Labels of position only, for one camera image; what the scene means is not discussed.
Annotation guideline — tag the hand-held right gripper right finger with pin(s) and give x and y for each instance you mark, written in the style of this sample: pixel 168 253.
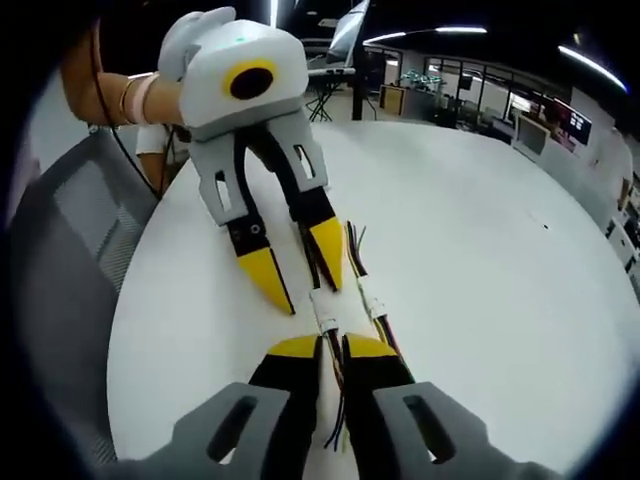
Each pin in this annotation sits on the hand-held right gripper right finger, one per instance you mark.
pixel 415 425

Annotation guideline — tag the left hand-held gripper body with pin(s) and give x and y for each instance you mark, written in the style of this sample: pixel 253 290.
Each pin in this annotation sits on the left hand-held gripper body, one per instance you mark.
pixel 210 70

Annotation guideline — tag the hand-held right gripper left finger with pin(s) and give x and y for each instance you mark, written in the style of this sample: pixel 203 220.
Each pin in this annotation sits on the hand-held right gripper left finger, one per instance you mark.
pixel 235 420

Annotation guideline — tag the pink wristband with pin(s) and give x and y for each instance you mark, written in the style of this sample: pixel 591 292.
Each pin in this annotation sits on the pink wristband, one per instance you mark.
pixel 145 99

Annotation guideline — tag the person's white clothing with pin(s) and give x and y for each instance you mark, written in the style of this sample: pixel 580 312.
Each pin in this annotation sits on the person's white clothing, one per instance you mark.
pixel 152 155

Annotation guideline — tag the folding stand table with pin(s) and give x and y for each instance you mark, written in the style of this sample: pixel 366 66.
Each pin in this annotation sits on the folding stand table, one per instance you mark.
pixel 330 80

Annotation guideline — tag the monitor on stand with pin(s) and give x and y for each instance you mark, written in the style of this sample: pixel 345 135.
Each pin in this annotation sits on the monitor on stand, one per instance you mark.
pixel 347 32

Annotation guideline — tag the grey mesh office chair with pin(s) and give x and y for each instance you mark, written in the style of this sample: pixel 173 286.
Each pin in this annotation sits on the grey mesh office chair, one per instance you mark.
pixel 75 210

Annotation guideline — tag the ceiling light strip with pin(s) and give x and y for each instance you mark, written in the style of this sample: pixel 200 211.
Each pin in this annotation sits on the ceiling light strip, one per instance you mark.
pixel 425 34
pixel 592 67

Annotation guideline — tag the white framed chair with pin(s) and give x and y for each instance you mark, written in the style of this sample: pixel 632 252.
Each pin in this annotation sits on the white framed chair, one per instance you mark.
pixel 531 135

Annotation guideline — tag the red wall screen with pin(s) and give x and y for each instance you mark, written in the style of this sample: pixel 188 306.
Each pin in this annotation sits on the red wall screen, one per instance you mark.
pixel 572 122

